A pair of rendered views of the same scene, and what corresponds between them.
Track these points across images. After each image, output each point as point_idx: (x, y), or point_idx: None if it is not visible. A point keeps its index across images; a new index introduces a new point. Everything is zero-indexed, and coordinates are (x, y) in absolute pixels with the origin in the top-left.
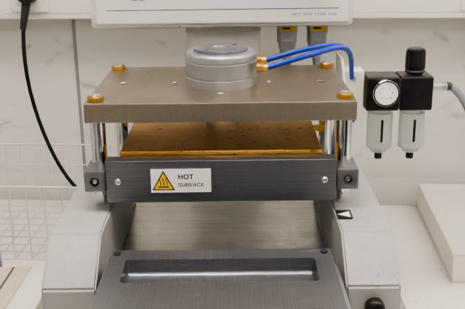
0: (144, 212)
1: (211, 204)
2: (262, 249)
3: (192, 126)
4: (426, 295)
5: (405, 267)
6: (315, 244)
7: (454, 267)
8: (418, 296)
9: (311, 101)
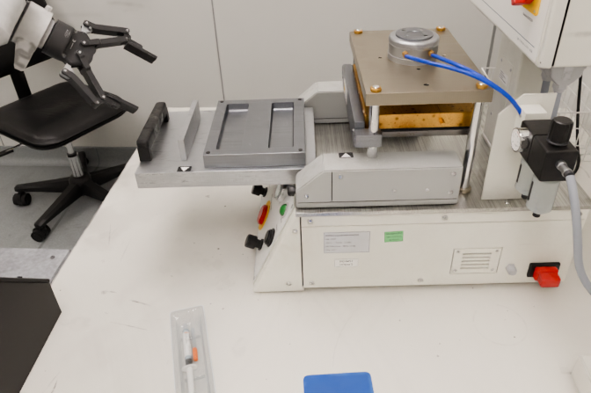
0: None
1: (445, 144)
2: (302, 133)
3: None
4: (530, 347)
5: (584, 339)
6: None
7: (575, 366)
8: (525, 340)
9: (363, 80)
